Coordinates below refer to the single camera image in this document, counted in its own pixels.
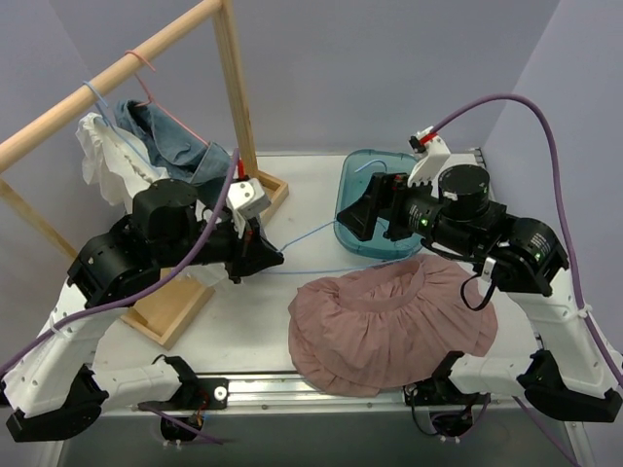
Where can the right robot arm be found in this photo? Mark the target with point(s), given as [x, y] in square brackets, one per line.
[573, 376]

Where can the white ruffled skirt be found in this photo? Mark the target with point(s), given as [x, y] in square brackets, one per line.
[115, 160]

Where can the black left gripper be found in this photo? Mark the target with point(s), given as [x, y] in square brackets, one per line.
[244, 250]

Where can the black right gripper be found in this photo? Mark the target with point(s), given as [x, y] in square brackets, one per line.
[387, 206]

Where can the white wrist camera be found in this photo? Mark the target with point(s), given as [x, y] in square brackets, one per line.
[431, 152]
[246, 196]

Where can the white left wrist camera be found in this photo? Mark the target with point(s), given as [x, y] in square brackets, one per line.
[246, 196]

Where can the pink wire hanger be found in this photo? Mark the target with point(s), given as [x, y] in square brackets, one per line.
[150, 98]

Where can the pink ruffled skirt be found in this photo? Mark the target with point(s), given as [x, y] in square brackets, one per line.
[384, 327]

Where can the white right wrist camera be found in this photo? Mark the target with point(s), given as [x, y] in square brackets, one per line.
[431, 152]

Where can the blue denim skirt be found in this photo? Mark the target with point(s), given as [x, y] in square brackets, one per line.
[171, 146]

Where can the wooden clothes rack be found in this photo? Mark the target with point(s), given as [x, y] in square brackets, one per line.
[164, 316]

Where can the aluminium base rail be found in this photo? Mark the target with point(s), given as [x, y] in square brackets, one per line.
[290, 393]

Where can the blue wire hanger front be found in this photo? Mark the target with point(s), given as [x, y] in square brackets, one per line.
[309, 244]

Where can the teal plastic tray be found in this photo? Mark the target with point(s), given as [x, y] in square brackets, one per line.
[358, 168]

